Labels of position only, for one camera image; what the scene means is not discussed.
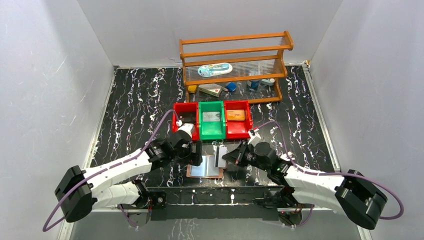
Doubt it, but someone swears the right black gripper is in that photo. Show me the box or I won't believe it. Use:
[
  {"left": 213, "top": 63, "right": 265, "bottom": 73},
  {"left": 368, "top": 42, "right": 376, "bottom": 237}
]
[{"left": 223, "top": 140, "right": 270, "bottom": 172}]

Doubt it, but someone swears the white credit card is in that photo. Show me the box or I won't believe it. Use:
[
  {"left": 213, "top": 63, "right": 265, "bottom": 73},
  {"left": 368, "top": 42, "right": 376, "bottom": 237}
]
[{"left": 214, "top": 145, "right": 228, "bottom": 169}]

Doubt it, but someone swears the pink leather card holder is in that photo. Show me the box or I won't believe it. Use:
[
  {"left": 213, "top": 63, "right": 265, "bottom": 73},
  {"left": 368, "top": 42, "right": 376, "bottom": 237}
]
[{"left": 186, "top": 155, "right": 227, "bottom": 179}]

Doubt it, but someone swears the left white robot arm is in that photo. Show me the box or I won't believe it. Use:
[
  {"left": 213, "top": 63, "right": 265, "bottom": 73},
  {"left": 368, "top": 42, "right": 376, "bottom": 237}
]
[{"left": 54, "top": 123, "right": 202, "bottom": 223}]

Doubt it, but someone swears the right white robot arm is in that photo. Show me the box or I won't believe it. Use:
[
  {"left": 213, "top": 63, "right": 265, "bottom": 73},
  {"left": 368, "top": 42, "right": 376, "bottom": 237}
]
[{"left": 222, "top": 141, "right": 388, "bottom": 230}]

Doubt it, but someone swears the dark credit card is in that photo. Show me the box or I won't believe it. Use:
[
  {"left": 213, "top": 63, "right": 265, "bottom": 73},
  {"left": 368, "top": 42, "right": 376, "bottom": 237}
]
[{"left": 178, "top": 111, "right": 197, "bottom": 123}]

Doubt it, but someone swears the grey credit card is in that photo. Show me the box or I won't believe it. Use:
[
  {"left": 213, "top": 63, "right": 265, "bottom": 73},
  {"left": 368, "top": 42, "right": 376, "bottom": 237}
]
[{"left": 202, "top": 111, "right": 222, "bottom": 122}]

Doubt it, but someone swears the red bin with dark card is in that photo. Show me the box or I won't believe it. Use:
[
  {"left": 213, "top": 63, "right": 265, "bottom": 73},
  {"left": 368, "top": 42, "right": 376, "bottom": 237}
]
[{"left": 172, "top": 102, "right": 200, "bottom": 141}]

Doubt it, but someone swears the red bin with orange card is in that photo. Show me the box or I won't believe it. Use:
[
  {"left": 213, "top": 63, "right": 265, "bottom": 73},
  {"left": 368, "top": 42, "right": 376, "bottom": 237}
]
[{"left": 223, "top": 100, "right": 253, "bottom": 139}]

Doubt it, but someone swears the orange credit card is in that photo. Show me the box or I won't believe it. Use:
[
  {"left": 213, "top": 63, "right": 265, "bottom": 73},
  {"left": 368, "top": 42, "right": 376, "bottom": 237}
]
[{"left": 225, "top": 109, "right": 246, "bottom": 121}]

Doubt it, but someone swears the green plastic bin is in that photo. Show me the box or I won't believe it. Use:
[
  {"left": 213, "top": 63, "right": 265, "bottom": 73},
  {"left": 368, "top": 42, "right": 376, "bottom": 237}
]
[{"left": 198, "top": 101, "right": 226, "bottom": 141}]

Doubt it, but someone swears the yellow small object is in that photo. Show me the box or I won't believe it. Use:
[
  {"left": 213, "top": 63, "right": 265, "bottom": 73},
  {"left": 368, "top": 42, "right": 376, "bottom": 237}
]
[{"left": 187, "top": 85, "right": 198, "bottom": 94}]

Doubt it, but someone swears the blue small object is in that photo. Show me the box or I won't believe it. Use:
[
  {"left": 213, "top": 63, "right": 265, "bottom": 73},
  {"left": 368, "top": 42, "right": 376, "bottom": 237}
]
[{"left": 225, "top": 82, "right": 237, "bottom": 93}]

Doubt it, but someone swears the blue cup on shelf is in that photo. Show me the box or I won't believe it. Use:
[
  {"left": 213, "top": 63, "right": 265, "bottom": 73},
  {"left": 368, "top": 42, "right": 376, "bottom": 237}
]
[{"left": 246, "top": 79, "right": 261, "bottom": 90}]

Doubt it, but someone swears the blue white oval package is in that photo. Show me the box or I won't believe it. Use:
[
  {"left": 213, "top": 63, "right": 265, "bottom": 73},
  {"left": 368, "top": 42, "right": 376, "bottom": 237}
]
[{"left": 197, "top": 62, "right": 233, "bottom": 78}]

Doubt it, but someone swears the teal white tube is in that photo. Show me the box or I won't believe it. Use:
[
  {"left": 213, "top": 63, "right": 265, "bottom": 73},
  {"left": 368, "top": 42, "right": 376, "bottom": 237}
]
[{"left": 260, "top": 78, "right": 276, "bottom": 86}]

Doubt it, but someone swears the wooden shelf rack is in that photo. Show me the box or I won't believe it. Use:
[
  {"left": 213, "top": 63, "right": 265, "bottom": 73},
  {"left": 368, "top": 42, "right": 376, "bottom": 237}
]
[{"left": 178, "top": 30, "right": 294, "bottom": 104}]

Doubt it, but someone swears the black base frame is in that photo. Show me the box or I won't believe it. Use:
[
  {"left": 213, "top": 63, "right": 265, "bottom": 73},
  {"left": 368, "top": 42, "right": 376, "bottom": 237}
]
[{"left": 117, "top": 185, "right": 314, "bottom": 228}]

